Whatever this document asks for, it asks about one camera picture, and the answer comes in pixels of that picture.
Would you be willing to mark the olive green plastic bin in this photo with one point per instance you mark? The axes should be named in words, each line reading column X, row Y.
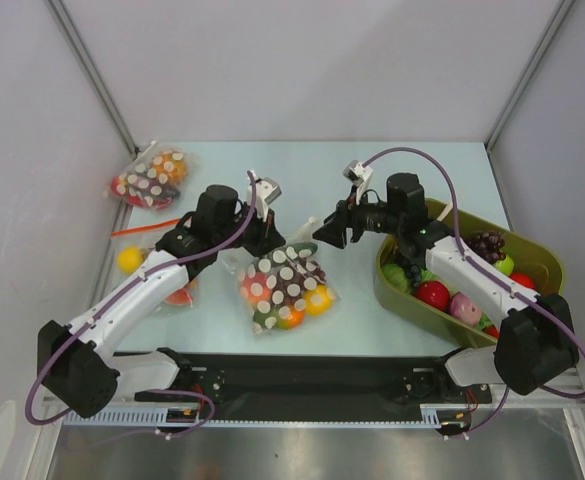
column 530, row 258

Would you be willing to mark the pink fake onion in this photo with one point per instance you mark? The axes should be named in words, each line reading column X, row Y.
column 465, row 310

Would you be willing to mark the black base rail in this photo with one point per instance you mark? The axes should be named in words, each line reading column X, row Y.
column 280, row 388

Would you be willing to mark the left aluminium frame post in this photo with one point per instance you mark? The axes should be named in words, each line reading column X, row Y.
column 62, row 17

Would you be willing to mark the polka dot zip bag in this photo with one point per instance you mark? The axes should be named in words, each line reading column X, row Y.
column 285, row 287
column 156, row 177

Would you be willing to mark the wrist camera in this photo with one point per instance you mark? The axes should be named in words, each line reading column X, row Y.
column 261, row 193
column 359, row 175

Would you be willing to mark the orange zipper clear bag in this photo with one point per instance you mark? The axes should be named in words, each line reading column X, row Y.
column 145, row 237

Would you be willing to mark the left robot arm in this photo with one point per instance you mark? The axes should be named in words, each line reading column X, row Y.
column 78, row 363

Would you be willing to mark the purple fake grape bunch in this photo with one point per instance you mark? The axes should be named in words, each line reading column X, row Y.
column 488, row 245

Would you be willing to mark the right aluminium frame post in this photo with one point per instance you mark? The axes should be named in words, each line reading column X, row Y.
column 524, row 81

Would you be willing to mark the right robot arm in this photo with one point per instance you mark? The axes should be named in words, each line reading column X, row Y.
column 534, row 344

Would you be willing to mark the red fake apple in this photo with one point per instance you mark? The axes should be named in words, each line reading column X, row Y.
column 434, row 294

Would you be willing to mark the dark fake grape bunch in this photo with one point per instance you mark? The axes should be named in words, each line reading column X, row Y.
column 414, row 274

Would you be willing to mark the green fake lettuce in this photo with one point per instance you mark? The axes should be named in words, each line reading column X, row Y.
column 397, row 278

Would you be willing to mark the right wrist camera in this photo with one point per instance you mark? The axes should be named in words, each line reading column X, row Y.
column 359, row 175

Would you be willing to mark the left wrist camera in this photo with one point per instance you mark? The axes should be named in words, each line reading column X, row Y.
column 261, row 193

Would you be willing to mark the red fake tomato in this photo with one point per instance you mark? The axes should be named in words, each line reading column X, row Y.
column 521, row 280

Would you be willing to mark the aluminium frame post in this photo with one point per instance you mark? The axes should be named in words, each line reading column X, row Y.
column 62, row 17
column 524, row 81

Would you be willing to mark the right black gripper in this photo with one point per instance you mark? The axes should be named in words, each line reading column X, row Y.
column 348, row 222

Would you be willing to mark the yellow fake lemon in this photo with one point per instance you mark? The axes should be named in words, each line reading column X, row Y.
column 129, row 259

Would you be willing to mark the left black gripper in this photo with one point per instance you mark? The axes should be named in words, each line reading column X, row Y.
column 268, row 238

